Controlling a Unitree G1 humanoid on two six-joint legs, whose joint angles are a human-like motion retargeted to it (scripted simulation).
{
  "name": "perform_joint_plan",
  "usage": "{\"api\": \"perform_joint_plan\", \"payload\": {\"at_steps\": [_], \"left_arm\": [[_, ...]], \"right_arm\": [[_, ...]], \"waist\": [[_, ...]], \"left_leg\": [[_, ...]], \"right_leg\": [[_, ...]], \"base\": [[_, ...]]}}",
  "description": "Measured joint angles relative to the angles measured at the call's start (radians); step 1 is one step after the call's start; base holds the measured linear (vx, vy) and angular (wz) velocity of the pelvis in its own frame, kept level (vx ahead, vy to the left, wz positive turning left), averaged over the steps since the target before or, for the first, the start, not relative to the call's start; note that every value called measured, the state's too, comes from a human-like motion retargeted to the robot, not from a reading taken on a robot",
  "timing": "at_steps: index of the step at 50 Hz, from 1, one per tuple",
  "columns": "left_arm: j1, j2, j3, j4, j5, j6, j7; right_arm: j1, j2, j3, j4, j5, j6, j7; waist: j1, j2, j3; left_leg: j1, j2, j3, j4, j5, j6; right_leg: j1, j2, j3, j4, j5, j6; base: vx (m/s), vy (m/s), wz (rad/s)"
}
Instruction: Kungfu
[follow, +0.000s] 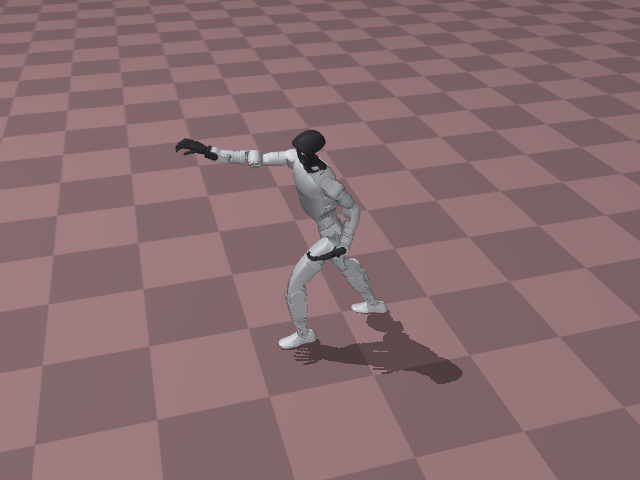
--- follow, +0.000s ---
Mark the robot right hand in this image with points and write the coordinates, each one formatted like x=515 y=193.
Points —
x=196 y=147

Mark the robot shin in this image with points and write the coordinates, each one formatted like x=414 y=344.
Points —
x=297 y=306
x=362 y=285

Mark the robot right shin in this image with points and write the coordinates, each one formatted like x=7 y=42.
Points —
x=362 y=285

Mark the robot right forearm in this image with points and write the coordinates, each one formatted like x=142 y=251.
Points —
x=230 y=156

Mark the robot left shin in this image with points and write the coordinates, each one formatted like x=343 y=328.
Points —
x=297 y=306

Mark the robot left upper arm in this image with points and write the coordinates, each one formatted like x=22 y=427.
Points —
x=334 y=190

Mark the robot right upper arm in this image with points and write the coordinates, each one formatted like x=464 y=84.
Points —
x=256 y=159

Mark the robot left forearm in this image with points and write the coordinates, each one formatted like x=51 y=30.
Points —
x=348 y=230

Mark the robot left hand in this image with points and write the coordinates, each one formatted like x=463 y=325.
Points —
x=334 y=253

